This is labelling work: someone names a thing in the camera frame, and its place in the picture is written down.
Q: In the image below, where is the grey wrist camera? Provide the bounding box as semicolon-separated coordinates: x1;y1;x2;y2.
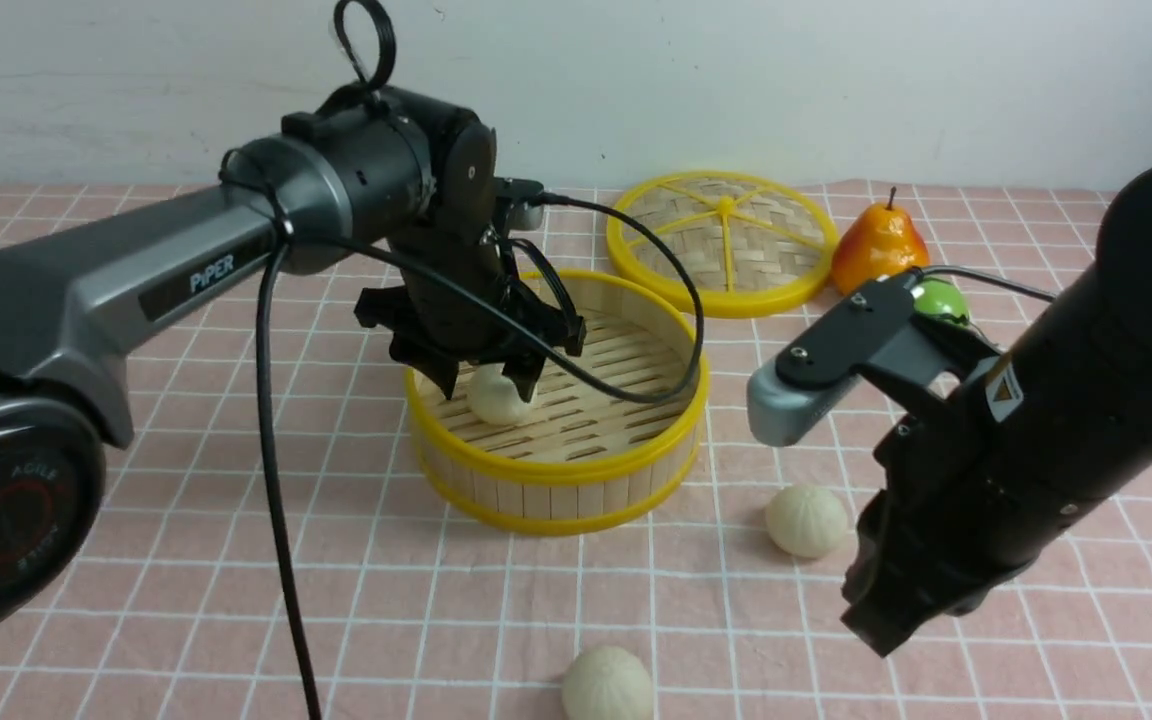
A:
746;274;952;448
493;179;547;236

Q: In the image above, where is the white steamed bun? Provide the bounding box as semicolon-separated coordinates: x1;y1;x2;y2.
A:
467;365;532;427
763;486;851;560
561;644;657;719

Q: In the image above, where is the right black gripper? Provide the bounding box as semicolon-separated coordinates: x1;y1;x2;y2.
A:
842;354;1087;657

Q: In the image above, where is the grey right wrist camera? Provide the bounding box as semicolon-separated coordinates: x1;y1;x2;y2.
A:
746;274;952;448

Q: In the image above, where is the yellow bamboo steamer tray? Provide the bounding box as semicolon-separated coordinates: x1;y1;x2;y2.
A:
404;270;708;536

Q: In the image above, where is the orange yellow toy pear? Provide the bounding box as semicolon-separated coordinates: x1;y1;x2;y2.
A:
829;185;931;296

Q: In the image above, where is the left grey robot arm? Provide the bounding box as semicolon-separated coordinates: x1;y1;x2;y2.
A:
0;83;585;623

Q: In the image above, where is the green toy melon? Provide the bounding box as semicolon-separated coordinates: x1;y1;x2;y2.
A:
911;276;972;327

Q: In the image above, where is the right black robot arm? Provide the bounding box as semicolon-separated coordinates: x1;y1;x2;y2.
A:
746;168;1152;657

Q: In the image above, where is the yellow bamboo steamer lid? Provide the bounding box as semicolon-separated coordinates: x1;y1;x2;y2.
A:
614;170;838;319

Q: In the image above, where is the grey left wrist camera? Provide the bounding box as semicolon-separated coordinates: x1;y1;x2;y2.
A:
493;179;547;236

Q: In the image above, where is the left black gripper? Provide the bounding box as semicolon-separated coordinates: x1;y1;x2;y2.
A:
355;217;588;404

